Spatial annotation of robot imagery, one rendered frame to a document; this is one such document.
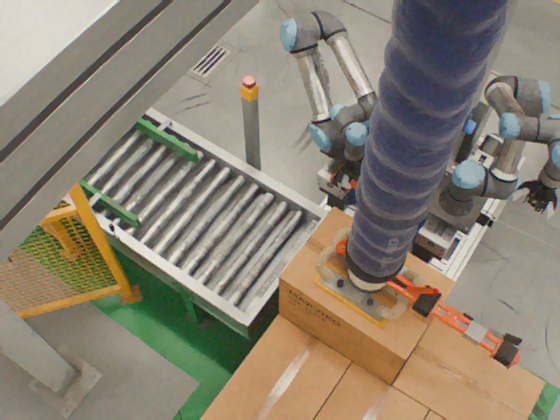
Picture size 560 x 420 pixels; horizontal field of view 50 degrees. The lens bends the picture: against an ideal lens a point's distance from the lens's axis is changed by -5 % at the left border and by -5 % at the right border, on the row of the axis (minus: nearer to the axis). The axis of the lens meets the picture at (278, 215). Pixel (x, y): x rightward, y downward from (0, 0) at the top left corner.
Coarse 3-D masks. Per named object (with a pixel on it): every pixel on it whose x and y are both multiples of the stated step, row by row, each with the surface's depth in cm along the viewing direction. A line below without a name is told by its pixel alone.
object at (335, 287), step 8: (328, 264) 254; (336, 272) 252; (312, 280) 251; (320, 280) 250; (336, 280) 250; (344, 280) 250; (328, 288) 249; (336, 288) 248; (344, 288) 248; (336, 296) 247; (344, 296) 247; (368, 296) 247; (376, 296) 247; (352, 304) 245; (360, 304) 245; (368, 304) 243; (376, 304) 245; (384, 304) 245; (360, 312) 244; (368, 312) 243; (368, 320) 244; (376, 320) 242; (384, 320) 242
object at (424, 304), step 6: (420, 294) 234; (426, 294) 234; (432, 294) 234; (438, 294) 234; (414, 300) 231; (420, 300) 233; (426, 300) 233; (432, 300) 233; (438, 300) 231; (414, 306) 233; (420, 306) 231; (426, 306) 232; (432, 306) 232; (420, 312) 233; (426, 312) 230; (432, 312) 229
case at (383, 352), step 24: (336, 216) 267; (312, 240) 261; (288, 264) 256; (312, 264) 256; (336, 264) 256; (408, 264) 256; (288, 288) 257; (312, 288) 251; (288, 312) 281; (312, 312) 261; (336, 312) 246; (408, 312) 246; (336, 336) 265; (360, 336) 248; (384, 336) 241; (408, 336) 241; (360, 360) 270; (384, 360) 251
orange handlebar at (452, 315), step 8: (352, 184) 258; (344, 240) 245; (336, 248) 244; (344, 256) 243; (400, 280) 238; (392, 288) 237; (400, 288) 236; (408, 296) 235; (440, 304) 233; (448, 312) 231; (456, 312) 231; (448, 320) 229; (456, 320) 229; (464, 320) 230; (456, 328) 229; (488, 336) 227; (480, 344) 226; (488, 344) 225
